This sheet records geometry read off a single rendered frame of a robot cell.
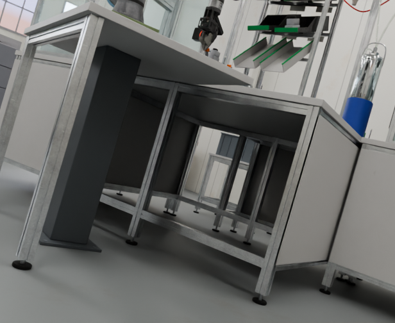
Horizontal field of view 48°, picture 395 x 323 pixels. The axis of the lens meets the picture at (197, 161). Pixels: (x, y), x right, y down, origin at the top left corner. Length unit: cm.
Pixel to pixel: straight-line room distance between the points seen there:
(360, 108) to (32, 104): 201
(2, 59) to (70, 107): 505
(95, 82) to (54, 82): 101
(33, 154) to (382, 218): 201
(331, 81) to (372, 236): 378
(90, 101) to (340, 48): 466
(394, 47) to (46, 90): 404
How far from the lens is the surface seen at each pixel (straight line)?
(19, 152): 295
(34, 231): 150
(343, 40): 617
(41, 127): 284
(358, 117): 283
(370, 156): 250
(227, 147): 438
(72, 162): 185
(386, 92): 547
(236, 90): 200
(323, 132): 193
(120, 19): 150
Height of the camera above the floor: 47
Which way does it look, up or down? level
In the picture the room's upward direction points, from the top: 16 degrees clockwise
